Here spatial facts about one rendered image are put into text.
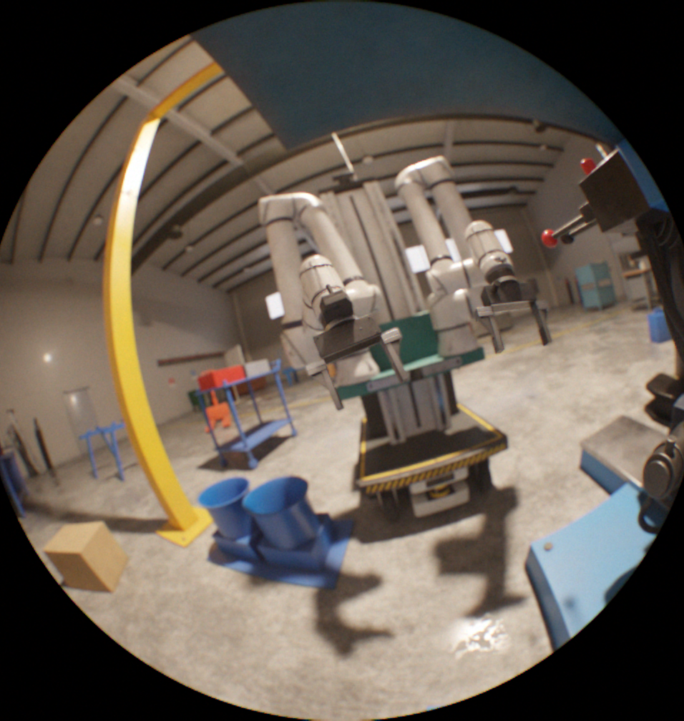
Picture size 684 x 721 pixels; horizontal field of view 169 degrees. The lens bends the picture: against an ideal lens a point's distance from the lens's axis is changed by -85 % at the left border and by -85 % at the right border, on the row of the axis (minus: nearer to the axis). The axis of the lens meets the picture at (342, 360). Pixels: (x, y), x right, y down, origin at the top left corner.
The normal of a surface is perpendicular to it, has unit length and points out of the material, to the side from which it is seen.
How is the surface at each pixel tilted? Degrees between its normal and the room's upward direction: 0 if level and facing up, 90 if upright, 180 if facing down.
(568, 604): 0
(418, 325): 90
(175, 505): 90
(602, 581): 0
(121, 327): 90
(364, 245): 90
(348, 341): 67
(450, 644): 0
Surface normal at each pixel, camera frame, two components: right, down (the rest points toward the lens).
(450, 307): -0.48, 0.18
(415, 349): -0.10, 0.07
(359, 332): -0.10, -0.34
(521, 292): -0.30, -0.29
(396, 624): -0.27, -0.96
